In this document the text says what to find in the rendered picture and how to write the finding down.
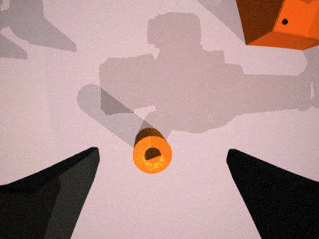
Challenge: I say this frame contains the orange knob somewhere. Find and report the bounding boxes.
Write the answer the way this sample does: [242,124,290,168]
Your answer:
[133,127,172,174]

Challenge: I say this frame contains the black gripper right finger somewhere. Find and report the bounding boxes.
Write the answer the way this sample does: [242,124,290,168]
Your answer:
[226,149,319,239]

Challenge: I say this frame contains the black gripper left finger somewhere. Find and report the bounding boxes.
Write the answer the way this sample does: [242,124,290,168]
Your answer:
[0,147,100,239]

